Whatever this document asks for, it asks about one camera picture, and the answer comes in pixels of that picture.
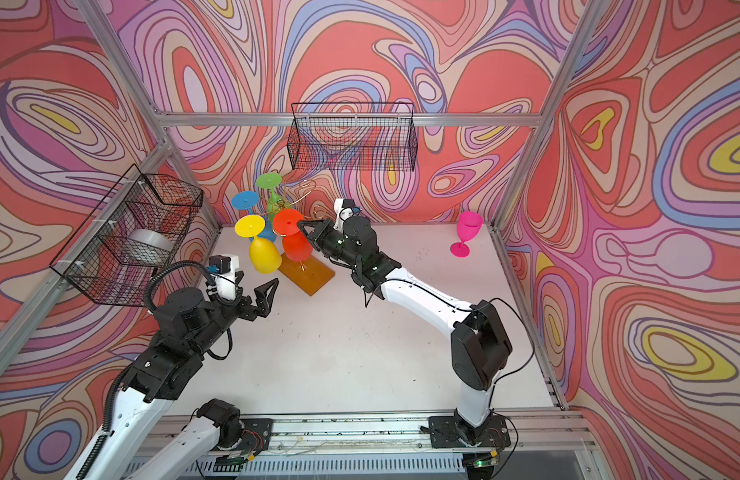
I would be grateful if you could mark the wooden rack base board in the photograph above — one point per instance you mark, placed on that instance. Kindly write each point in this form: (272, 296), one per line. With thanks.
(310, 275)

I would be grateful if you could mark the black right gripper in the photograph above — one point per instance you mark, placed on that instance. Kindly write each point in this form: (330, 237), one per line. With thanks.
(318, 236)

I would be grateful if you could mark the gold wire glass rack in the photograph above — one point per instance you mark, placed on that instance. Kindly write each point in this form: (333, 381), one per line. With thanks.
(297, 195)

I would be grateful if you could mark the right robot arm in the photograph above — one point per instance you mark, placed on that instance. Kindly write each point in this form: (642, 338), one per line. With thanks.
(480, 346)

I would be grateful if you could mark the red plastic wine glass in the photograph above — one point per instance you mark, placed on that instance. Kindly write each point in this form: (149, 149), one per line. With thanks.
(296, 246)

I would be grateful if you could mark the black wire basket left wall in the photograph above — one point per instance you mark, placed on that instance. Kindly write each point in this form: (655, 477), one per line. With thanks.
(146, 220)

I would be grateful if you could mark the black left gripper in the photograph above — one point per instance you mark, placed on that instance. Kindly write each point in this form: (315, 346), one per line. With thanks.
(250, 313)

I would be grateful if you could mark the pink plastic wine glass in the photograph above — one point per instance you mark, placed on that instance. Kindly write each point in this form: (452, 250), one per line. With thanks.
(468, 227)

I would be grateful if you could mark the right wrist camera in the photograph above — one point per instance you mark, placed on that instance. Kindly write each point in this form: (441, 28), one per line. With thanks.
(344, 208)

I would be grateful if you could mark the yellow plastic wine glass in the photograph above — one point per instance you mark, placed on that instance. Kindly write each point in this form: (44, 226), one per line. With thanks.
(263, 253)

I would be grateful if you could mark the green plastic wine glass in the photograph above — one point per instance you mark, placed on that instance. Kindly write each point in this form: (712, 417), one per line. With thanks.
(275, 202)

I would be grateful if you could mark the blue plastic wine glass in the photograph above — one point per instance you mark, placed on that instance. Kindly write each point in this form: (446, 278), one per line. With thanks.
(245, 202)

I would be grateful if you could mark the black wire basket wall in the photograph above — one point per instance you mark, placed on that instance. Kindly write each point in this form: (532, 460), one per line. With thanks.
(146, 220)
(353, 136)

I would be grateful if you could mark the black wire basket back wall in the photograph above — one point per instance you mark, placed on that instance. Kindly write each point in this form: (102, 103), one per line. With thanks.
(353, 136)

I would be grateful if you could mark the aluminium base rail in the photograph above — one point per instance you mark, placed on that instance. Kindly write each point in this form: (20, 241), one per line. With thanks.
(544, 444)

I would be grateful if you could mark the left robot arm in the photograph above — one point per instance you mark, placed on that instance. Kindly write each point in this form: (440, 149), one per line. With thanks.
(192, 316)

